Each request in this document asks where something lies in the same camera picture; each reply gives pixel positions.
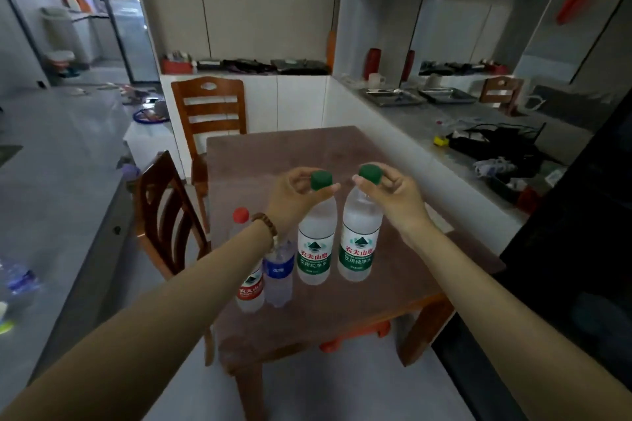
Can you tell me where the person's right hand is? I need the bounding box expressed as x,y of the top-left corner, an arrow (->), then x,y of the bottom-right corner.
352,162 -> 436,240

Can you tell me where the person's left hand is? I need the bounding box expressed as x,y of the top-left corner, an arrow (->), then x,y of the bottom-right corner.
265,166 -> 341,238

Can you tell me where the green cap water bottle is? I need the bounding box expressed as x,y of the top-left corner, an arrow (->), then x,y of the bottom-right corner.
296,170 -> 338,286
337,164 -> 384,283

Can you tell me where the person's right forearm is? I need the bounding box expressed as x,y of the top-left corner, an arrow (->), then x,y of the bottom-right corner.
401,222 -> 632,421

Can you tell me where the person's left forearm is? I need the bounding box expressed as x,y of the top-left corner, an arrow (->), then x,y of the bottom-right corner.
0,219 -> 275,421

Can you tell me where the brown wooden table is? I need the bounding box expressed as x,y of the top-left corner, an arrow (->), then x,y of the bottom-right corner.
204,126 -> 507,421

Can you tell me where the metal tray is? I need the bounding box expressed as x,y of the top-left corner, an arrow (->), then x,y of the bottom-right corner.
359,88 -> 427,108

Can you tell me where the blue label water bottle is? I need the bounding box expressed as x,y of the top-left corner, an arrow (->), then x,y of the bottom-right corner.
263,237 -> 297,309

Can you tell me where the red thermos flask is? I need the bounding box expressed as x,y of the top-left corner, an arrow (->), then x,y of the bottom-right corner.
364,48 -> 382,81

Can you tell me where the red cap water bottle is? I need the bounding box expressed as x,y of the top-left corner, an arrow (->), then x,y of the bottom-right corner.
229,208 -> 266,314

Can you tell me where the black flat stove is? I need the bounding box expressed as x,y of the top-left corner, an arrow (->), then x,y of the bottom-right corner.
270,59 -> 330,76

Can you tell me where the white crumpled cloth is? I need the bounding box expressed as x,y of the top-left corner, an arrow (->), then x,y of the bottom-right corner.
473,157 -> 517,179

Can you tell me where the wooden chair with slatted back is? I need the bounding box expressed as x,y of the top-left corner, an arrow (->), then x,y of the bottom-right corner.
170,76 -> 248,234

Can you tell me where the red plastic stool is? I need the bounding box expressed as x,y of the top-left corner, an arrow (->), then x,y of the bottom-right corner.
318,319 -> 392,354

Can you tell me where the wooden chair with curved back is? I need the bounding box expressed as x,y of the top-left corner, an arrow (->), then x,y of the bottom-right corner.
133,150 -> 216,367

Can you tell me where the small white side table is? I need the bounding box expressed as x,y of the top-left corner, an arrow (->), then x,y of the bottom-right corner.
123,120 -> 186,181

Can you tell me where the blue rimmed plate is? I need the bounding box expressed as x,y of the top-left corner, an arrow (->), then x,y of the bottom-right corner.
132,107 -> 171,125

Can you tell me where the red box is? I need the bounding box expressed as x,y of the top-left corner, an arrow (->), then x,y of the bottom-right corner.
161,58 -> 194,75

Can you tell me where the black appliance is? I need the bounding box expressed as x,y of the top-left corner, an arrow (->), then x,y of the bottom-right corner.
432,87 -> 632,421

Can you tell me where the wooden bead bracelet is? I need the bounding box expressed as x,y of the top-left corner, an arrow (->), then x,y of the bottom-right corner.
251,212 -> 278,245

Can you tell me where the black bag with cables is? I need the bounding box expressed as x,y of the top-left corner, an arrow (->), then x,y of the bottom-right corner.
447,122 -> 548,175

